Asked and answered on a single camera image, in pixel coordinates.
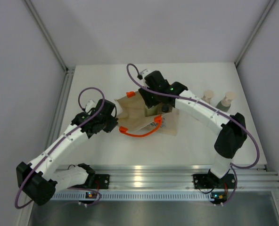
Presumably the small dark-cap jar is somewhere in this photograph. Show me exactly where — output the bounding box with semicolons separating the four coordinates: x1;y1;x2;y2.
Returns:
161;105;171;113

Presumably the canvas bag with orange handles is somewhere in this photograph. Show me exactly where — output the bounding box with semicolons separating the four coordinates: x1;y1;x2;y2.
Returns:
115;91;179;138

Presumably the beige pump bottle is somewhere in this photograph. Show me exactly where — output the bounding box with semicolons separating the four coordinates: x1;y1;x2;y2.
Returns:
202;90;214;104

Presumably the grey-green pump bottle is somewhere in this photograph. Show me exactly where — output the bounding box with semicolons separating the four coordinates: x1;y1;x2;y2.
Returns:
216;91;237;112

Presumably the light green round-cap bottle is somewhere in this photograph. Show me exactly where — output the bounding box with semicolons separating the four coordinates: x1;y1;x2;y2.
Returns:
145;105;162;117

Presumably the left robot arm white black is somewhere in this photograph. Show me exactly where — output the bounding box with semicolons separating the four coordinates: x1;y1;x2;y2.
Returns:
16;99;118;206

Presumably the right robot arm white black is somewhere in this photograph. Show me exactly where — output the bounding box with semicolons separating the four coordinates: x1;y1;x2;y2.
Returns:
137;70;247;187

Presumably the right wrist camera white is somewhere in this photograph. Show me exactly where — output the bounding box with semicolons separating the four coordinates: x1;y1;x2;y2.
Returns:
137;69;152;80

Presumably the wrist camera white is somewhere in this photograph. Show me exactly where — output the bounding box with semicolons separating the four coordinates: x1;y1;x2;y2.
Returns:
137;69;152;80
83;99;96;113

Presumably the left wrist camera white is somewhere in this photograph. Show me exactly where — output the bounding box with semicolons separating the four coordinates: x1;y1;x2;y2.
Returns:
83;99;96;113

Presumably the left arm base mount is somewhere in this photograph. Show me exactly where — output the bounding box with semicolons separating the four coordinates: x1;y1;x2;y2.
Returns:
91;174;110;190

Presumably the slotted cable duct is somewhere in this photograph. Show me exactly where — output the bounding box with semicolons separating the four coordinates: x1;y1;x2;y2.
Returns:
51;191;214;202

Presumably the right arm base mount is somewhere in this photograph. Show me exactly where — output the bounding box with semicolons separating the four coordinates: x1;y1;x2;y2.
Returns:
193;173;236;189

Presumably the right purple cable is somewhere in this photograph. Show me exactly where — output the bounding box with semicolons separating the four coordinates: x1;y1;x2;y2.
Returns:
126;63;260;170

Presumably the left frame post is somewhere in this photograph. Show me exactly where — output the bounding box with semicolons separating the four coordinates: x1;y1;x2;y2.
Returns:
22;0;67;72

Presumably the frame post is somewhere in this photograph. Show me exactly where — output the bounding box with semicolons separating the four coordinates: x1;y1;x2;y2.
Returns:
234;0;278;68
22;0;67;72

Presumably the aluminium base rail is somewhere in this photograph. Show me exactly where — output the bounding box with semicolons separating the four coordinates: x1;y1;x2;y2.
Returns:
56;164;279;190

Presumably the right frame post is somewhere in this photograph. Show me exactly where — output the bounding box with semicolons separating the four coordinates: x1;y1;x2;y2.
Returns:
234;0;278;68

